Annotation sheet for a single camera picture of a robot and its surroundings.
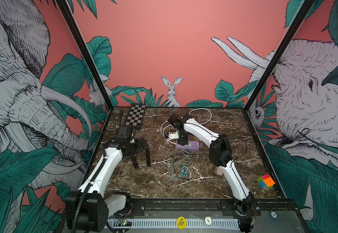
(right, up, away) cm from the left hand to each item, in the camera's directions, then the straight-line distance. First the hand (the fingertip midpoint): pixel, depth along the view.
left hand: (143, 146), depth 82 cm
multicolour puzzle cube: (+68, -19, -3) cm, 71 cm away
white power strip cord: (+14, +14, +2) cm, 20 cm away
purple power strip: (+29, -1, +13) cm, 32 cm away
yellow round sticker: (+21, -35, -12) cm, 43 cm away
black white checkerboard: (-12, +18, +29) cm, 36 cm away
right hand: (+24, +4, +15) cm, 28 cm away
